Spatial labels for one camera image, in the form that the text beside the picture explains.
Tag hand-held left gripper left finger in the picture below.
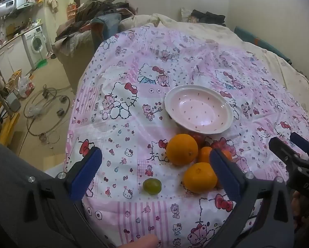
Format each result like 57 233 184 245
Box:
23 147 114 248

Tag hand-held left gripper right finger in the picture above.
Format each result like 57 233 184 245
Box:
209 148 296 248

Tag grey box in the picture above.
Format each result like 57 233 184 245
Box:
5 92 22 112

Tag wicker basket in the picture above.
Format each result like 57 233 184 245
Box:
5 69 23 91

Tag person's right hand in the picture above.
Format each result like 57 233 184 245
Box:
291 191 309 238

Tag black garment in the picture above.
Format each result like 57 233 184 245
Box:
191 9 226 27

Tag white kitchen cabinet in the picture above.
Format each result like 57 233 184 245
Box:
0 39 32 81

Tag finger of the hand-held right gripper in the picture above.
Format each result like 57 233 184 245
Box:
269 136 303 169
289 132 309 162

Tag white washing machine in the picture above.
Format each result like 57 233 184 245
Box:
22 26 48 67

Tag beige sofa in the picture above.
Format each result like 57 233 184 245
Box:
58 40 99 95

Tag person's left hand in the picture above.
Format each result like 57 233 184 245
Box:
118 235 159 248

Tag pink speckled plate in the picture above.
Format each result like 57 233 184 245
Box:
164 85 234 135

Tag range hood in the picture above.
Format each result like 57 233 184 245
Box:
15 1 38 10

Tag blue jeans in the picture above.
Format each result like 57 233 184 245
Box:
91 13 123 42

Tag teal cloth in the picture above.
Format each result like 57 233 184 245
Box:
233 26 295 66

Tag orange drawer unit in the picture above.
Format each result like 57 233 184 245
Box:
66 2 78 20

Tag hanging beige cloth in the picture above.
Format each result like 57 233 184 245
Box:
47 0 58 14

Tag large orange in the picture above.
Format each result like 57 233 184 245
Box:
183 162 218 194
166 134 198 166

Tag green lime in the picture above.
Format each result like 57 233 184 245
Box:
143 178 162 195

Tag coiled hose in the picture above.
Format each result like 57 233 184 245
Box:
24 84 72 138

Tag white red plastic bag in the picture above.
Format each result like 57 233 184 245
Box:
17 74 35 99

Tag pile of dark clothes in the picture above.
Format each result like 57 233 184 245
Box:
55 0 139 57

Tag small red tomato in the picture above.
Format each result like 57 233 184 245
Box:
190 132 205 149

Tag pink cartoon printed blanket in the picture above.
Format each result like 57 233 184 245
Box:
63 23 309 248

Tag yellow stool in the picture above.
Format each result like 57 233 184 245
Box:
0 101 21 145

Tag white water heater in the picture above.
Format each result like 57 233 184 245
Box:
0 0 26 18

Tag printed pillow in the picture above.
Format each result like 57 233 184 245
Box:
180 7 197 23

